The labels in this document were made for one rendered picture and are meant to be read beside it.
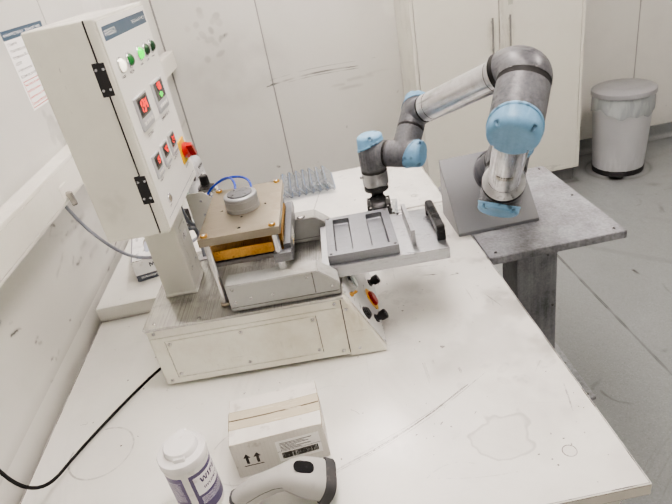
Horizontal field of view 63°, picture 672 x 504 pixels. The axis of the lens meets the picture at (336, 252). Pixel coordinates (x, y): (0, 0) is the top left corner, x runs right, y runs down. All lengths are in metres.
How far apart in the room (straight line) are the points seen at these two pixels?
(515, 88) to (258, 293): 0.70
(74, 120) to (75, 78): 0.08
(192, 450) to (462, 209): 1.12
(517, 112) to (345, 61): 2.56
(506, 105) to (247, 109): 2.67
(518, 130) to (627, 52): 3.15
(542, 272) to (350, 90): 2.11
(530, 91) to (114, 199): 0.87
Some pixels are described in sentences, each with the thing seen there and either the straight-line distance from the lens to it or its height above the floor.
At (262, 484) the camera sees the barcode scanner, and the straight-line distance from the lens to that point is 1.06.
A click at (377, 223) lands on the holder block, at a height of 0.98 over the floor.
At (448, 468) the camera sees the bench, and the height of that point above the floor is 0.75.
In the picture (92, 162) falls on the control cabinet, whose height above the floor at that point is 1.33.
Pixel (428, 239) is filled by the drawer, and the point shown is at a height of 0.97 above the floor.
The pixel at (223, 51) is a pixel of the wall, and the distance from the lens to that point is 3.66.
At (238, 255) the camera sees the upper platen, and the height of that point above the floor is 1.04.
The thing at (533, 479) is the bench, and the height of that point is 0.75.
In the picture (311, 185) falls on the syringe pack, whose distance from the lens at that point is 2.20.
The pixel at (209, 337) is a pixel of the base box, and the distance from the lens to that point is 1.31.
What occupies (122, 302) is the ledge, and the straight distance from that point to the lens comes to 1.77.
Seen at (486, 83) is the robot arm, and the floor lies 1.27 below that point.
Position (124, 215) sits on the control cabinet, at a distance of 1.20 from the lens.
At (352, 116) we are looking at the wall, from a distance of 3.77.
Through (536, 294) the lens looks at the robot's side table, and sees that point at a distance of 2.06.
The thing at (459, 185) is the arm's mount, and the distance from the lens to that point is 1.82.
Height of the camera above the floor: 1.61
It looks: 29 degrees down
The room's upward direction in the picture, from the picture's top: 11 degrees counter-clockwise
